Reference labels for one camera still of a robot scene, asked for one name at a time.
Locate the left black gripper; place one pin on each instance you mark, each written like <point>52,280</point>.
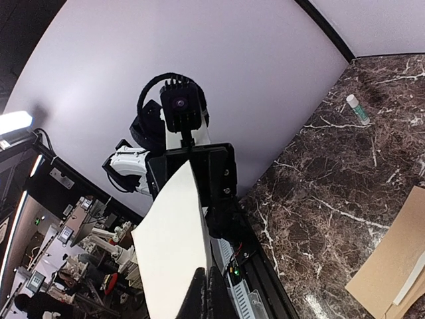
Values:
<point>214,168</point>

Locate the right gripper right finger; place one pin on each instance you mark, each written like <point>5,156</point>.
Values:
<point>219,304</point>

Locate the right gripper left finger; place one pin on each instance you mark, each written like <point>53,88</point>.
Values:
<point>193,306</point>

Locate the white green glue stick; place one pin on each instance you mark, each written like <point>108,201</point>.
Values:
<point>356,106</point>

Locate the brown paper envelope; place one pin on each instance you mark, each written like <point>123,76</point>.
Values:
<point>379,280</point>

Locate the beige ornate letter sheet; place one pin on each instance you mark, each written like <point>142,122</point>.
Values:
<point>412,278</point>

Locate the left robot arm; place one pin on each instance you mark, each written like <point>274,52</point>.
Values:
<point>129,166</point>

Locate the bright ceiling light panel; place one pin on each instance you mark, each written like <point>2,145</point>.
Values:
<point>13,121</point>

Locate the white slotted cable duct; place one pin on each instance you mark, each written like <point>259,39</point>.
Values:
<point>247,302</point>

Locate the right black corner post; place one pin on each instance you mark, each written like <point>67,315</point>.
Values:
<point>308,7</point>

